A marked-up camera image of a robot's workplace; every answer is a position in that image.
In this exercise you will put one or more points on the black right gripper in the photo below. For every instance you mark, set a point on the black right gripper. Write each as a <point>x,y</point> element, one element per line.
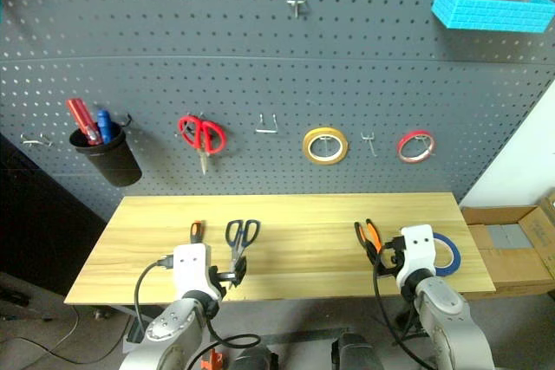
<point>395,243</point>

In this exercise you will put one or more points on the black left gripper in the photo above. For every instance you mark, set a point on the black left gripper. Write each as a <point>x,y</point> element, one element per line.
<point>222,278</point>

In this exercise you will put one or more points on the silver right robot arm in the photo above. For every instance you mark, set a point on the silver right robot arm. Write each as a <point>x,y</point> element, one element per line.
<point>451,318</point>

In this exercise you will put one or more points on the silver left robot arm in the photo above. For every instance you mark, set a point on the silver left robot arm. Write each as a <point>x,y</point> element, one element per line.
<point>173,326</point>

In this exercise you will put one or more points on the gray metal pegboard wall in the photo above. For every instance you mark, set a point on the gray metal pegboard wall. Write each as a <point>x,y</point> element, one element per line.
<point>277,75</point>

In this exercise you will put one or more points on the blue tape roll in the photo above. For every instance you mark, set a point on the blue tape roll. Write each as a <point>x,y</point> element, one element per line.
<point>453,257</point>

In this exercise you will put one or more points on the dark rounded shape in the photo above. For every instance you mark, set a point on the dark rounded shape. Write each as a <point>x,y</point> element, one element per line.
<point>355,352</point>
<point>256,359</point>

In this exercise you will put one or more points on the orange object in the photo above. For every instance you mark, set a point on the orange object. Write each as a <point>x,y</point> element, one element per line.
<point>212,360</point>

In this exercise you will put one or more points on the metal pegboard hook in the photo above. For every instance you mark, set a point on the metal pegboard hook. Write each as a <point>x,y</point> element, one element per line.
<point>37,140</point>
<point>369,141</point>
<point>296,4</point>
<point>266,129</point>

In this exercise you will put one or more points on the red tape roll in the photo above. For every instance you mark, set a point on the red tape roll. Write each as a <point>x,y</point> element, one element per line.
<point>405,142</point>

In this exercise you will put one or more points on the closed cardboard box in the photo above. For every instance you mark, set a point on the closed cardboard box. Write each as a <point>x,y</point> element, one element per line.
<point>516,272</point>

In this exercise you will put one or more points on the open cardboard box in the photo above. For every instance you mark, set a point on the open cardboard box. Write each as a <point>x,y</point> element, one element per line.
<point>511,227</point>

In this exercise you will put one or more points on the yellow tape roll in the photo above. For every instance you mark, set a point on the yellow tape roll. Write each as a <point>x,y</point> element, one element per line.
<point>308,144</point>

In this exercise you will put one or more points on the black plastic cup holder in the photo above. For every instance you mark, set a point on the black plastic cup holder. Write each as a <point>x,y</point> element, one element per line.
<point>113,161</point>

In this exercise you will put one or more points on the blue marker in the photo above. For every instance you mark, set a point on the blue marker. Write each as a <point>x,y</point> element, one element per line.
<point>105,125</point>

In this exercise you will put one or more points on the red marker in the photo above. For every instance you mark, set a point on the red marker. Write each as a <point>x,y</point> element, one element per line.
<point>81,119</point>

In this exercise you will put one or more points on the blue plastic basket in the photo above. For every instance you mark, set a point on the blue plastic basket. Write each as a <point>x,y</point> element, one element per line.
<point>485,14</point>

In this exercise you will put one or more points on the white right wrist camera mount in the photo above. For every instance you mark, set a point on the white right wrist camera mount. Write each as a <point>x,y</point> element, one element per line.
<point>418,253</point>

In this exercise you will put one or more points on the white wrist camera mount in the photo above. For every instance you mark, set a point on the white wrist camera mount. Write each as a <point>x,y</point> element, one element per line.
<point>191,268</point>
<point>418,253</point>

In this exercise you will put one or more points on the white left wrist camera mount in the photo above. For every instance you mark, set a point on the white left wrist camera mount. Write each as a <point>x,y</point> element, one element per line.
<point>191,268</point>

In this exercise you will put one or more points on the grey metal table frame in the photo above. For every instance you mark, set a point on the grey metal table frame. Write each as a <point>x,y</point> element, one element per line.
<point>303,335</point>

